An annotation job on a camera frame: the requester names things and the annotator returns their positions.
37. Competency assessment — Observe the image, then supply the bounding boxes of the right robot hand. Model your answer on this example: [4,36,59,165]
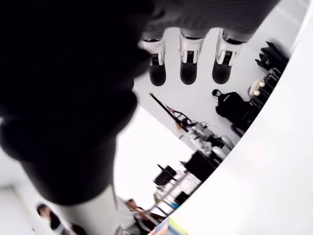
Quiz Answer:
[0,0,282,235]

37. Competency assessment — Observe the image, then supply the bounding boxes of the multicoloured Rubik's cube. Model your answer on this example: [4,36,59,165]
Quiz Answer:
[156,215,193,235]

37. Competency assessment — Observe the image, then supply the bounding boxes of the long black pole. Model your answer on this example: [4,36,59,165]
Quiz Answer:
[148,92,194,128]

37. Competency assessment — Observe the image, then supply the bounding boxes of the person with black hair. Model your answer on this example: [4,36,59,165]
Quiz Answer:
[36,203,62,231]

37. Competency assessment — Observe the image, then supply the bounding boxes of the seated person dark clothes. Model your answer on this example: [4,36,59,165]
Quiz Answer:
[125,198,154,222]

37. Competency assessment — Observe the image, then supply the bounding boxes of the black monitor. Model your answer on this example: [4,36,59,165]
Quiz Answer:
[184,150,216,184]

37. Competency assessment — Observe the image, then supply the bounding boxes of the black backpack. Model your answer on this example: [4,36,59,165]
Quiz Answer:
[212,89,253,128]

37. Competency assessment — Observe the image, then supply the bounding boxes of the cream plush object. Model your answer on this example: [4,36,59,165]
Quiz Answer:
[248,79,267,96]

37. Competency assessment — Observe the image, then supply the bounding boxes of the black office chair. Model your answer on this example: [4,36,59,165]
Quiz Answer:
[255,41,290,72]

